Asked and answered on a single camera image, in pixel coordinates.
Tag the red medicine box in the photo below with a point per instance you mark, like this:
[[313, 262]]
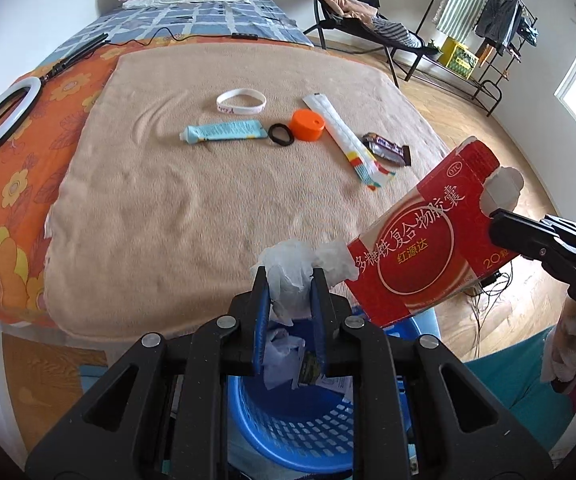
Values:
[[417, 240]]

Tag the person's right forearm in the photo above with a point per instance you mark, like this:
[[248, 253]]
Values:
[[572, 355]]

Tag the small dark packet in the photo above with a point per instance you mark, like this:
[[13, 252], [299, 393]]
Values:
[[310, 367]]

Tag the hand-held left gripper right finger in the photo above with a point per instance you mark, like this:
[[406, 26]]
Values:
[[320, 325]]

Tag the green striped towel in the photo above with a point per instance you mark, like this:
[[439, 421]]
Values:
[[460, 5]]

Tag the dark chocolate bar wrapper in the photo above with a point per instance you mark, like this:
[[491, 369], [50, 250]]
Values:
[[385, 149]]

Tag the blue plastic basket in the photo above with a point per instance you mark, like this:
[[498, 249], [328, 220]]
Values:
[[288, 435]]

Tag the dark jacket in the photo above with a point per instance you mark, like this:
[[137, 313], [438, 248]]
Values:
[[497, 17]]

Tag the striped garment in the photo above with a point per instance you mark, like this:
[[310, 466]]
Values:
[[392, 32]]

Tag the orange plastic cap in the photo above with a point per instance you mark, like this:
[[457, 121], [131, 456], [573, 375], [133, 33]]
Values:
[[307, 125]]

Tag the teal ointment tube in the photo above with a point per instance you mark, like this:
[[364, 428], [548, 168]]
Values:
[[223, 131]]

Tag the beige blanket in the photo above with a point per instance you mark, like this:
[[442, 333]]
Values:
[[193, 210]]

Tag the black clothes rack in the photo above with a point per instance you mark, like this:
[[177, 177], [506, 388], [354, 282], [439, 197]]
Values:
[[487, 91]]

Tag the orange floral bed sheet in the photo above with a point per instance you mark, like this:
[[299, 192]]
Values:
[[13, 210]]

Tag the white wristband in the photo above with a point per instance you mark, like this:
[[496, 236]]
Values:
[[224, 106]]

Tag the teal hanging garment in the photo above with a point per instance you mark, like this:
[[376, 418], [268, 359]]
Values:
[[530, 32]]

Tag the teal mat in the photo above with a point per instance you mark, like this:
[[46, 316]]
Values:
[[507, 390]]

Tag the blue checked bed sheet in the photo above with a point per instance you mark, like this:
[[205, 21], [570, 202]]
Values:
[[208, 20]]

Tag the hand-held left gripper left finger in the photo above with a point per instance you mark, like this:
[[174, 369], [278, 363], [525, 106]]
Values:
[[262, 320]]

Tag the yellow crate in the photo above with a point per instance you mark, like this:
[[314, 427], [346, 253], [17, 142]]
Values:
[[457, 57]]

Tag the pink beige clothes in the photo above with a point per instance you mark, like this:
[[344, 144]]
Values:
[[350, 5]]

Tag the white tissue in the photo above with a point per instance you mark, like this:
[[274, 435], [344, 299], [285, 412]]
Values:
[[288, 270]]

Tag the small potted plant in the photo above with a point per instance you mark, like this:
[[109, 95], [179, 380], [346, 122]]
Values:
[[435, 49]]

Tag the crumpled white paper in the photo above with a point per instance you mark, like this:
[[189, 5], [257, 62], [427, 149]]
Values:
[[280, 355]]

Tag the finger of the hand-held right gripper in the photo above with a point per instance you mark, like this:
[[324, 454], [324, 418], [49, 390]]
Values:
[[522, 235]]

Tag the black remote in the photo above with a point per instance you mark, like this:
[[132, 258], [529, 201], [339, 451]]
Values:
[[245, 36]]

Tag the long white printed wrapper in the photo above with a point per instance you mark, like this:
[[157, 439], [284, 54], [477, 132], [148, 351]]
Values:
[[340, 132]]

